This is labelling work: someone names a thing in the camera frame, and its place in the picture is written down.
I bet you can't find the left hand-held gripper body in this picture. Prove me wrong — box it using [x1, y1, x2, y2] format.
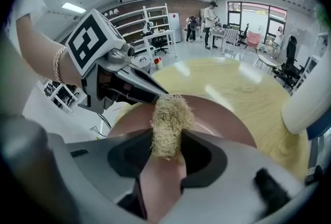
[65, 8, 135, 114]

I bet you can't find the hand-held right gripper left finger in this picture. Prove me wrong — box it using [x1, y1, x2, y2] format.
[64, 129, 154, 204]

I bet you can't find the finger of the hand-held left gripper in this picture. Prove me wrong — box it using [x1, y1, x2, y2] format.
[115, 86, 160, 104]
[117, 66, 169, 96]

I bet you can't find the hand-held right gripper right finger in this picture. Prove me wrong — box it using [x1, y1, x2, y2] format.
[160, 129, 306, 224]

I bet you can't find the beige fibrous scrubber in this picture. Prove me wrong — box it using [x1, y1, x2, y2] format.
[149, 93, 195, 161]

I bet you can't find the big pink plate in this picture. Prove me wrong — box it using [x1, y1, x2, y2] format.
[107, 93, 257, 221]

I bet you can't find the person's left forearm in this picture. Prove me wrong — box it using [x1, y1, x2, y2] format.
[15, 14, 86, 87]

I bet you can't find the ceiling tube light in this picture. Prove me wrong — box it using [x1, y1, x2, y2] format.
[61, 2, 87, 14]

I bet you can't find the black swivel chair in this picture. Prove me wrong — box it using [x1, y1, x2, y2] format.
[151, 36, 169, 55]

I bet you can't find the white shelf rack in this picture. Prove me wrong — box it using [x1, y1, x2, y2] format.
[103, 3, 172, 56]

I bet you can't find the white desk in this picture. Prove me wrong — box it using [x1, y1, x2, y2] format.
[141, 29, 178, 58]

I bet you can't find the white refrigerator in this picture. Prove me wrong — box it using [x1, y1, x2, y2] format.
[168, 12, 183, 44]

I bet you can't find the person's white printed shirt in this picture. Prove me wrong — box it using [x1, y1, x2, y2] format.
[0, 0, 50, 120]

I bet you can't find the round wooden table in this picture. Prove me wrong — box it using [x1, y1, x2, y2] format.
[113, 57, 311, 184]

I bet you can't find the checkered cloth table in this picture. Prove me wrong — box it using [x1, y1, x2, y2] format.
[210, 26, 240, 55]

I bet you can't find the white ceramic vase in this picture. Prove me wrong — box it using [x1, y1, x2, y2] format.
[280, 67, 331, 135]

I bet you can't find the blue plastic chair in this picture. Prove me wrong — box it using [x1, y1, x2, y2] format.
[307, 111, 331, 141]

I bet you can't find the black slim office chair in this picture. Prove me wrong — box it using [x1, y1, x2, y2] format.
[237, 23, 251, 47]

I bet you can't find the pink armchair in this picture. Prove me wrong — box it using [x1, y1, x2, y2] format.
[245, 31, 261, 53]

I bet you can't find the large window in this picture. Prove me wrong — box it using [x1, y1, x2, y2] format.
[227, 1, 288, 45]

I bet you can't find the black high-back office chair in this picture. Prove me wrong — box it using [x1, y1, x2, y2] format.
[273, 35, 309, 89]

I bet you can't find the artificial flower bunch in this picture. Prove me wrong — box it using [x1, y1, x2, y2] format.
[313, 3, 329, 27]

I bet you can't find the metal bracelet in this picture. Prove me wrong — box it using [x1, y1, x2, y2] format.
[53, 46, 68, 84]

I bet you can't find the white wire chair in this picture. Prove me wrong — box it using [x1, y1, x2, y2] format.
[254, 44, 283, 76]

